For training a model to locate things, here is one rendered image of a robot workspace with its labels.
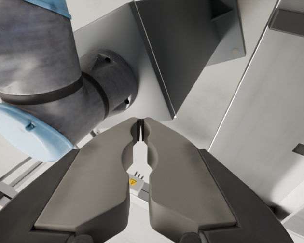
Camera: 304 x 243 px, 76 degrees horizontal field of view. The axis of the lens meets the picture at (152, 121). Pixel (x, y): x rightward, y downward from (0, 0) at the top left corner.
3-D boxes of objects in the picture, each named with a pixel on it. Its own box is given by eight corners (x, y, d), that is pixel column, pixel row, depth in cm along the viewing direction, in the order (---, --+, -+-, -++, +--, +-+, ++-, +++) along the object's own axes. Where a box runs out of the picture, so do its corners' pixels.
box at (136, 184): (144, 180, 120) (137, 192, 113) (143, 184, 123) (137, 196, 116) (127, 172, 123) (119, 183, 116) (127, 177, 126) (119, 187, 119)
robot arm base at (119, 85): (100, 113, 53) (75, 135, 45) (71, 59, 47) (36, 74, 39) (146, 105, 45) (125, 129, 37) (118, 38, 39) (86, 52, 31)
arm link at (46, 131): (63, 119, 44) (6, 160, 34) (45, 59, 36) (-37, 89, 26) (109, 132, 40) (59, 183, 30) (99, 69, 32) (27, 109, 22)
